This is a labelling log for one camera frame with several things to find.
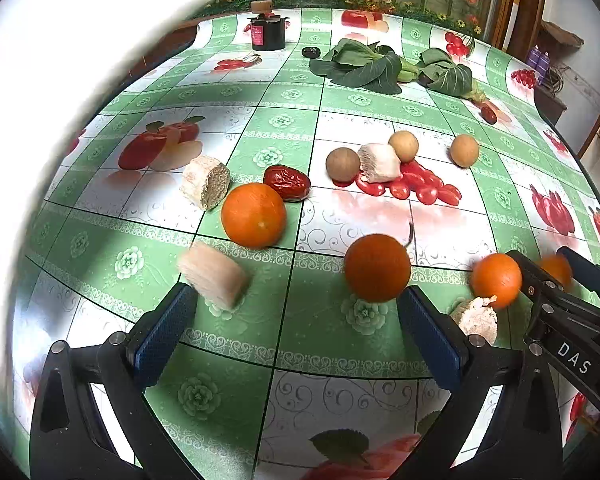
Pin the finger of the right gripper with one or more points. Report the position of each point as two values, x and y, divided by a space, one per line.
585 272
532 279

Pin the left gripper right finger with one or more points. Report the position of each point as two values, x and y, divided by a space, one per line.
522 439

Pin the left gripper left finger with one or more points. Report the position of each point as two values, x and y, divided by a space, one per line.
69 439

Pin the orange tangerine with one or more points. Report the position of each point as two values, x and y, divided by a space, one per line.
496 275
377 268
253 215
559 268

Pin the beige sugarcane chunk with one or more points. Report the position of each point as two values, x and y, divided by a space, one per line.
205 181
379 162
214 275
477 317

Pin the tan longan fruit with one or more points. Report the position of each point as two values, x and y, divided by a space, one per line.
405 144
464 151

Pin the brown longan fruit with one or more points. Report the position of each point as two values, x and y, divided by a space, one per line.
342 164

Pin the red jujube date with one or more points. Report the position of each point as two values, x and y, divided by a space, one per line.
292 185
488 114

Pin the purple bottles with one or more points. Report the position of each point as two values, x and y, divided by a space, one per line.
540 62

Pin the green leafy bok choy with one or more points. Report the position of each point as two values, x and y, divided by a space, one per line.
373 67
439 73

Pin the green fruit-print tablecloth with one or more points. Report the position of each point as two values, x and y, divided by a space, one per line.
301 379

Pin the small dark date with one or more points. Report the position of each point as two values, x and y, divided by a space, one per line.
311 52

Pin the black jar with pink label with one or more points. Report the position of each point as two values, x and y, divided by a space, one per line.
267 29

